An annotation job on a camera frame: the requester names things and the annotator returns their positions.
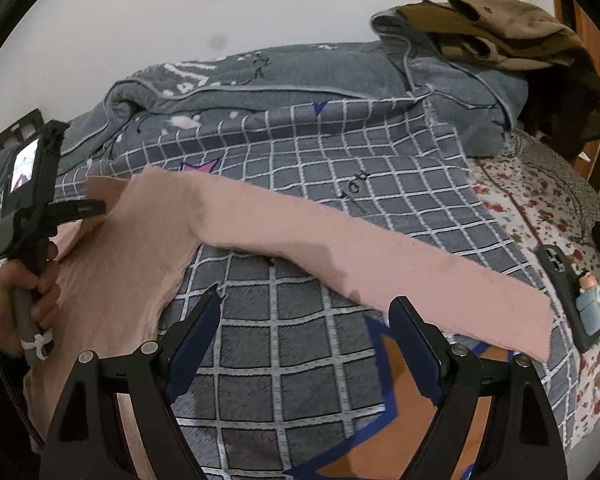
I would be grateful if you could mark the dark wooden headboard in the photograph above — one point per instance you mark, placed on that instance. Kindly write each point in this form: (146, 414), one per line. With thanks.
(21, 130)

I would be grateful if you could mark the grey-green fleece blanket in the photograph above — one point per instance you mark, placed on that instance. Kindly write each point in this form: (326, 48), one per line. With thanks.
(290, 72)

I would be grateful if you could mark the wooden chair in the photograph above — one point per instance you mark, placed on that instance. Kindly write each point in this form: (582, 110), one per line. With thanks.
(569, 12)

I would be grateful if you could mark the person's left hand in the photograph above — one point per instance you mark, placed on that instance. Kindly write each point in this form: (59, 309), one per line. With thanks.
(15, 276)

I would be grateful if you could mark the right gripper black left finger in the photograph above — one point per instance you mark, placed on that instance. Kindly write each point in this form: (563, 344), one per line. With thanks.
(86, 439)

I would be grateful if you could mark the pink knit sweater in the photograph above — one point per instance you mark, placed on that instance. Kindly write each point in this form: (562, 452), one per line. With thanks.
(260, 239)

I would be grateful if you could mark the black phone with figure charm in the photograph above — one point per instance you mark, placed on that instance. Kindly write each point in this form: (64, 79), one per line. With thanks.
(578, 293)

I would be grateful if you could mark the brown clothes pile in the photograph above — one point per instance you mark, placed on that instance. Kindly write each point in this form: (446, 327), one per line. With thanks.
(509, 35)

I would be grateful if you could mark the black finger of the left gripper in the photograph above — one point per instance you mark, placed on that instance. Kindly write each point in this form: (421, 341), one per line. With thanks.
(75, 210)

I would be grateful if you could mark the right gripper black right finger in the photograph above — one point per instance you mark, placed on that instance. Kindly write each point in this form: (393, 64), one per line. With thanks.
(520, 440)

